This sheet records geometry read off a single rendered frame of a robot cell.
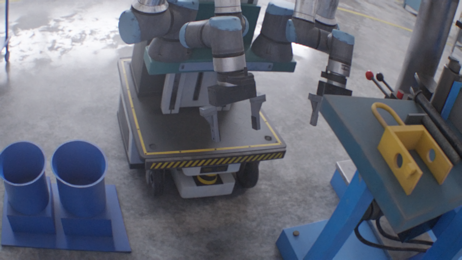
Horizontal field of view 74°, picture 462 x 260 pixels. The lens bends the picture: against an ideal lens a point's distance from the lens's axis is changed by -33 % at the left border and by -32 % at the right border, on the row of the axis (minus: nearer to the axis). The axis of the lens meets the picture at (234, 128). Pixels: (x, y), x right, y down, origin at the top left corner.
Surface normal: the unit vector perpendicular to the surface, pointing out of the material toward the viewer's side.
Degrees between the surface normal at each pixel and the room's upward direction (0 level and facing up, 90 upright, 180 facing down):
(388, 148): 90
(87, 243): 0
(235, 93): 66
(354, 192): 90
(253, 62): 90
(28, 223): 90
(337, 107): 0
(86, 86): 0
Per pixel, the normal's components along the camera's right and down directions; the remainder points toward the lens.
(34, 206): 0.59, 0.57
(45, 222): 0.31, 0.62
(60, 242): 0.22, -0.79
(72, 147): 0.53, 0.16
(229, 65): 0.04, 0.33
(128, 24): -0.71, 0.36
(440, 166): -0.93, 0.02
